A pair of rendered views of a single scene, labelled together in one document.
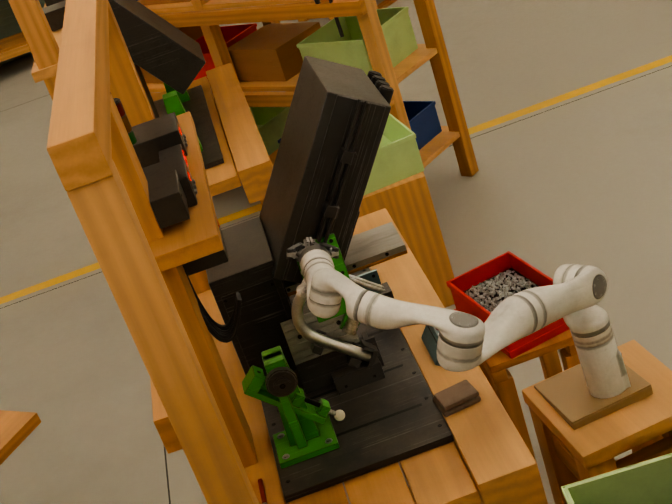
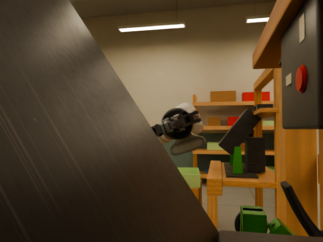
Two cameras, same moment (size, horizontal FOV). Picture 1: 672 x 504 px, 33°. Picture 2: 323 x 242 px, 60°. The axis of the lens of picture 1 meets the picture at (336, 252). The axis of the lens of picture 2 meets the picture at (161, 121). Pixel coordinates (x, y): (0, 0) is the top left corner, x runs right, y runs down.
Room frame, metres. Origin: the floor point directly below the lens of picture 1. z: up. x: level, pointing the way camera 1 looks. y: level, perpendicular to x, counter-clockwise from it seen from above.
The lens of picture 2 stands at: (3.00, 0.18, 1.35)
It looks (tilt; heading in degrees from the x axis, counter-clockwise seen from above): 2 degrees up; 194
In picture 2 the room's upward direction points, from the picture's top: straight up
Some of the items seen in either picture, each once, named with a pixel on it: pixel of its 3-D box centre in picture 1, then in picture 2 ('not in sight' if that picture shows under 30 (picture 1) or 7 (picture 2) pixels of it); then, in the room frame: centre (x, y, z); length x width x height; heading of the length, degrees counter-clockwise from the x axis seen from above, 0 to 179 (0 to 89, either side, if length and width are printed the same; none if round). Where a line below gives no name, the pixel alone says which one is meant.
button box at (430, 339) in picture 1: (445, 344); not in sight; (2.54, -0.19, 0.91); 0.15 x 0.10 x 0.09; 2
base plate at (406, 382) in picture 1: (328, 354); not in sight; (2.72, 0.11, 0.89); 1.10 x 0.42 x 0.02; 2
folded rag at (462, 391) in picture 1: (455, 397); not in sight; (2.30, -0.16, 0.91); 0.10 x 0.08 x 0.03; 100
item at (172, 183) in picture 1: (168, 198); not in sight; (2.42, 0.32, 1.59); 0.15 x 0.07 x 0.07; 2
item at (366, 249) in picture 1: (333, 261); not in sight; (2.81, 0.02, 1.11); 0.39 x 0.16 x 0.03; 92
